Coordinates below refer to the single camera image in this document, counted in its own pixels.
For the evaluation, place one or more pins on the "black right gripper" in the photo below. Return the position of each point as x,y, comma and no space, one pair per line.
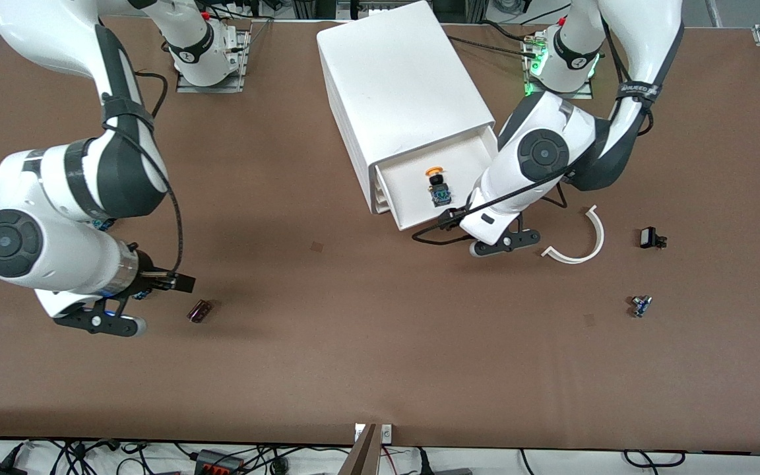
148,276

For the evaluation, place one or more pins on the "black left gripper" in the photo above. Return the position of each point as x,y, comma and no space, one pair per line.
450,218

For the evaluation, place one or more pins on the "yellow push button switch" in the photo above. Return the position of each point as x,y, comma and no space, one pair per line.
438,187

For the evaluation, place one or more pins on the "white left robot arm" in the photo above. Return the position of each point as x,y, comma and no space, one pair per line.
545,155

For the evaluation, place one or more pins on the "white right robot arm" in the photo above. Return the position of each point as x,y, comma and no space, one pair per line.
57,251

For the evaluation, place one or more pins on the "white plastic drawer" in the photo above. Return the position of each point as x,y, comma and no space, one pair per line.
380,191
382,200
384,209

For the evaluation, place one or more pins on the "white drawer cabinet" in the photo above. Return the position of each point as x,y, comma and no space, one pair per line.
400,79

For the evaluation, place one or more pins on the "dark brown cylindrical capacitor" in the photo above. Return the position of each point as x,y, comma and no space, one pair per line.
199,311

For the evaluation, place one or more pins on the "white curved plastic strip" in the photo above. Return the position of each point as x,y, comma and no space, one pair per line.
601,234

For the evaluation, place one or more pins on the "black orange power strip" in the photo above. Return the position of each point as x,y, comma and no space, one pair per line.
218,462

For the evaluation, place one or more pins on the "small blue electronic component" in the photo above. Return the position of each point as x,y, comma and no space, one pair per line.
641,305

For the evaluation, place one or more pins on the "green push button switch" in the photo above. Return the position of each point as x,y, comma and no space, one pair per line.
142,294

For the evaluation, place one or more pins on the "red push button switch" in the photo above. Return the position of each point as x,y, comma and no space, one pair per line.
101,224

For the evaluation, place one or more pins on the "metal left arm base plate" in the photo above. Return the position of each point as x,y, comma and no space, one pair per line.
581,94

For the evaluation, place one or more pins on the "small black switch part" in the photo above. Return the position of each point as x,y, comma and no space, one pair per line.
649,237

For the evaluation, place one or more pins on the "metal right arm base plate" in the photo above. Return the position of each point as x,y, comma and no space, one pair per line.
185,84

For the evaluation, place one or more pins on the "white plastic bracket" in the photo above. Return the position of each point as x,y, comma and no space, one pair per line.
386,433

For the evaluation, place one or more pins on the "brown wooden post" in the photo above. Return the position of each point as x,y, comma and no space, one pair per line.
361,455

